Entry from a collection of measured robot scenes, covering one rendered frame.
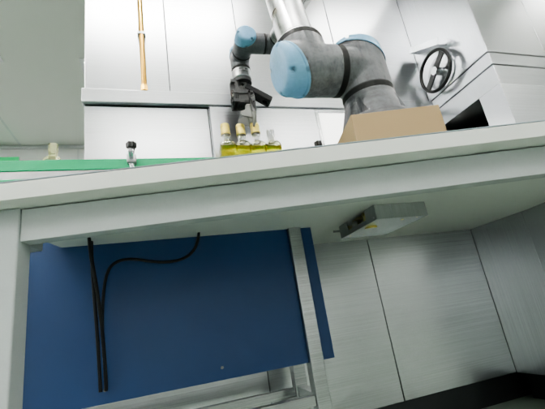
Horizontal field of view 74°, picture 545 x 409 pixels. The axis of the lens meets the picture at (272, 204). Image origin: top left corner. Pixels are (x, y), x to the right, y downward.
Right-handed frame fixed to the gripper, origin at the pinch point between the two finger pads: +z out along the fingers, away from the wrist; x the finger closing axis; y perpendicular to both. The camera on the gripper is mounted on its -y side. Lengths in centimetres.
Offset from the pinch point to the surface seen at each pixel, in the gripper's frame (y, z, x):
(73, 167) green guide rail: 58, 22, 16
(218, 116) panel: 11.2, -11.3, -11.4
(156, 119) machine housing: 35.7, -11.1, -13.7
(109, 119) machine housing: 53, -11, -13
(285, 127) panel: -16.9, -6.4, -12.2
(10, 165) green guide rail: 73, 21, 16
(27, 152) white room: 181, -148, -305
